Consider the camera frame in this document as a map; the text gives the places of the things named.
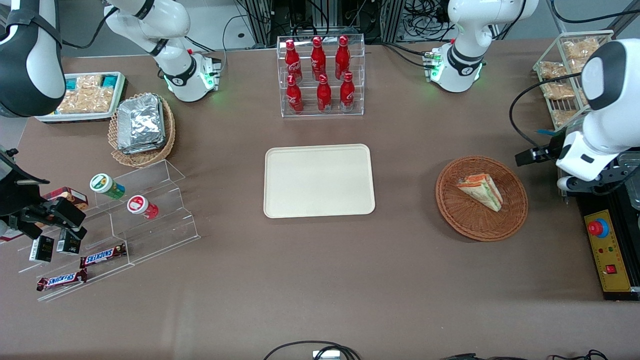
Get triangle sandwich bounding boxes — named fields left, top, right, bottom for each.
left=456, top=173, right=504, bottom=213

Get silver foil pack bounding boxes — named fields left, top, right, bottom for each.
left=121, top=140, right=167, bottom=155
left=117, top=95, right=166, bottom=149

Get red cola bottle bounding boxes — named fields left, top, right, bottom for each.
left=285, top=74, right=305, bottom=114
left=284, top=39, right=304, bottom=84
left=334, top=35, right=351, bottom=81
left=310, top=36, right=327, bottom=82
left=339, top=71, right=356, bottom=112
left=316, top=74, right=333, bottom=114

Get small black box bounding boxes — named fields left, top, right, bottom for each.
left=56, top=230, right=82, bottom=256
left=28, top=235, right=55, bottom=264

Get black looped cable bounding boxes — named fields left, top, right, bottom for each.
left=262, top=340, right=362, bottom=360

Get black appliance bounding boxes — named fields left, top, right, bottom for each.
left=559, top=145, right=640, bottom=302

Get black thin cable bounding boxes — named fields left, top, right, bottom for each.
left=440, top=349, right=610, bottom=360

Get yellow emergency stop box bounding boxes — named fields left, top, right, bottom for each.
left=583, top=209, right=632, bottom=293

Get clear bag of crackers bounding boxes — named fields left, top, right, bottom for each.
left=80, top=74, right=116, bottom=113
left=56, top=89, right=97, bottom=115

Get red-brown chocolate box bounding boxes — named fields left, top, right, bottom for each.
left=41, top=186, right=89, bottom=211

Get aluminium frame rack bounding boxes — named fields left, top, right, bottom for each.
left=235, top=0, right=407, bottom=47

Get clear acrylic bottle rack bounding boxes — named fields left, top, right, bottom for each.
left=276, top=33, right=366, bottom=118

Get brown Snickers bar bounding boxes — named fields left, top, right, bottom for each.
left=80, top=243, right=127, bottom=269
left=36, top=268, right=89, bottom=292

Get white rectangular snack tray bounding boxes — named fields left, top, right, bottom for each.
left=35, top=71, right=128, bottom=124

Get round brown wicker basket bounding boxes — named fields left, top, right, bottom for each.
left=435, top=155, right=529, bottom=243

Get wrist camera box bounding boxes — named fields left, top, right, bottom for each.
left=44, top=197, right=87, bottom=227
left=515, top=144, right=566, bottom=168

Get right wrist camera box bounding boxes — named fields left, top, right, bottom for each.
left=44, top=197, right=87, bottom=227

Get oval light wicker basket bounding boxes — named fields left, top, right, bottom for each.
left=108, top=92, right=177, bottom=168

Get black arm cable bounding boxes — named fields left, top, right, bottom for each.
left=59, top=6, right=121, bottom=51
left=508, top=72, right=586, bottom=151

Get black arm base cables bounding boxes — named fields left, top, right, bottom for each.
left=382, top=41, right=437, bottom=69

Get cream plastic tray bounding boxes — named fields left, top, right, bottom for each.
left=263, top=144, right=376, bottom=219

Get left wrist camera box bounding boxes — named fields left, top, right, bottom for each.
left=515, top=144, right=566, bottom=168

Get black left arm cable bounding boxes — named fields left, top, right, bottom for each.
left=508, top=72, right=586, bottom=151

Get white wire rack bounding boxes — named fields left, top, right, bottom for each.
left=532, top=30, right=616, bottom=133

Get green snack can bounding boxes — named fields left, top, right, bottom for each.
left=89, top=173, right=126, bottom=200

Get thick black cable sleeve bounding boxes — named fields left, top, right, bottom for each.
left=0, top=147, right=50, bottom=217

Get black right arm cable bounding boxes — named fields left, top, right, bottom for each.
left=59, top=6, right=121, bottom=51

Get red snack can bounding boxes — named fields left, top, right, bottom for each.
left=126, top=195, right=160, bottom=220

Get clear acrylic stepped display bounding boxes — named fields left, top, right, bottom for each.
left=17, top=159, right=202, bottom=302

